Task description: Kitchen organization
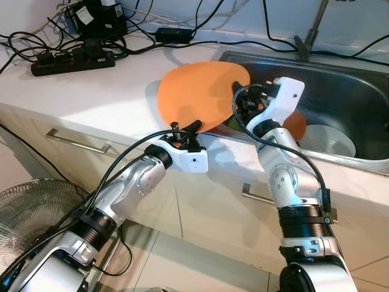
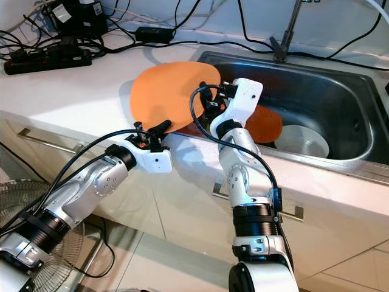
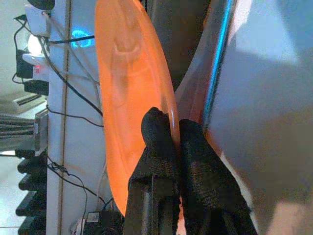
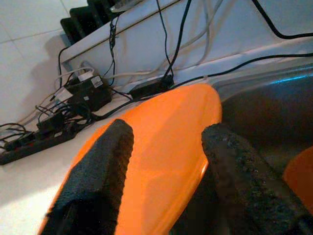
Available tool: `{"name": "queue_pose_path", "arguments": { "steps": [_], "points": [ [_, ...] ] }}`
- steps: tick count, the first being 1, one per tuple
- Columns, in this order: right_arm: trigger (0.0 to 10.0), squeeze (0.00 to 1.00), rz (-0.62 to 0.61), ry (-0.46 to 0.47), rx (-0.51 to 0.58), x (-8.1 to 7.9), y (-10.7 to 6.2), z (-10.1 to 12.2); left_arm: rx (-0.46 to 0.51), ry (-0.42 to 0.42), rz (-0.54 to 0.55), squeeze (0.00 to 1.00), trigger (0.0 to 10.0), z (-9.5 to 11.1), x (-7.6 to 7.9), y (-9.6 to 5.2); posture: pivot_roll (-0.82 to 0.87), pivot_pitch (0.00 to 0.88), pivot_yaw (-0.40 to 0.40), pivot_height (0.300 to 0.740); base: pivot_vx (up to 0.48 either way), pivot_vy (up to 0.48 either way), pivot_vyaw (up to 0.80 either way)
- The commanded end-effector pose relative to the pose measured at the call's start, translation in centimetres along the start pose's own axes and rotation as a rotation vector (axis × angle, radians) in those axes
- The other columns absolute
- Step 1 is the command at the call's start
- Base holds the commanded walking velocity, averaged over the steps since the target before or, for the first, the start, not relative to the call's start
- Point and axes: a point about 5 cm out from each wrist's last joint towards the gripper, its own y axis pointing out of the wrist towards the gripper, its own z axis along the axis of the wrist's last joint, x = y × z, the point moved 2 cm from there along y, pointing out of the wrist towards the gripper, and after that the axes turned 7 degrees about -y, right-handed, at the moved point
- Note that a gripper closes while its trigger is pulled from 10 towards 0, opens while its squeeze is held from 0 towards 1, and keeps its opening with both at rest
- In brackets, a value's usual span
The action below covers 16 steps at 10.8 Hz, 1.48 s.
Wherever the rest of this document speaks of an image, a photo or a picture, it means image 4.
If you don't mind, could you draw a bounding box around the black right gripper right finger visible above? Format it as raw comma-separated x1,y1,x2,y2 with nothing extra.
201,123,313,235

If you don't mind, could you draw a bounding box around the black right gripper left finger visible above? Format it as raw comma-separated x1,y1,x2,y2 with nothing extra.
44,119,134,235

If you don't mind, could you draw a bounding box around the orange plastic bowl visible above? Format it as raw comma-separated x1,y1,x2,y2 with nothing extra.
36,83,223,235

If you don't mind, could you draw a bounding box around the orange plastic plate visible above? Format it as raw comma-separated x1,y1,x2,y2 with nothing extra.
282,146,313,215

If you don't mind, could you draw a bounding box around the black power strip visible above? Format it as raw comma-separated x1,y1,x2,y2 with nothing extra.
0,123,86,166

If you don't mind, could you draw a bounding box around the large black power adapter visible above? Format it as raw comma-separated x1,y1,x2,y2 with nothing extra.
65,75,113,112

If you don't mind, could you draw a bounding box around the stainless steel sink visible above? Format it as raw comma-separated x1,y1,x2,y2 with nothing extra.
211,57,313,177

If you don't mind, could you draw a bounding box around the small flat black adapter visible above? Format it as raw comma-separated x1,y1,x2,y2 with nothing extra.
129,74,175,98

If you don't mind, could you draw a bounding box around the black stepped box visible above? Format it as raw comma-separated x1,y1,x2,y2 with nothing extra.
60,0,141,46

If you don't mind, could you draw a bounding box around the black power cable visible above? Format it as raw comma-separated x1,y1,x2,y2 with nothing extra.
91,53,313,121
251,0,313,40
163,0,193,78

